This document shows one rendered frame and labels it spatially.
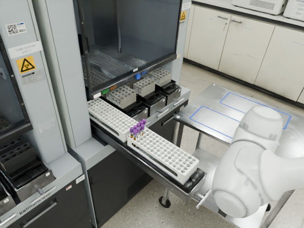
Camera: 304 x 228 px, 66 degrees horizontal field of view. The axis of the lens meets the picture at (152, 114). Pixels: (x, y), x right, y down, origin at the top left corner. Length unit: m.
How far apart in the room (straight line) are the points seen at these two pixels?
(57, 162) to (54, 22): 0.58
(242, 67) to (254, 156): 2.74
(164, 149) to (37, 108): 0.50
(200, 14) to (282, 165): 2.95
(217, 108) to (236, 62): 1.99
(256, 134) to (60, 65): 0.67
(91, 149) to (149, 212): 0.80
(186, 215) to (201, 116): 0.82
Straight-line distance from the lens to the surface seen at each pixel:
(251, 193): 0.51
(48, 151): 1.08
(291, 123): 1.38
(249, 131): 0.63
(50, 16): 0.86
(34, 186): 1.02
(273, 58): 3.08
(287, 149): 1.21
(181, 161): 0.93
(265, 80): 3.19
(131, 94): 1.22
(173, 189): 0.94
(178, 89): 1.43
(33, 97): 0.91
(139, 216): 1.76
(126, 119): 1.08
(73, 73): 0.96
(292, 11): 2.95
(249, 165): 0.52
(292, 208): 2.12
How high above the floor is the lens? 1.55
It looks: 38 degrees down
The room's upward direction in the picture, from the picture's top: 4 degrees clockwise
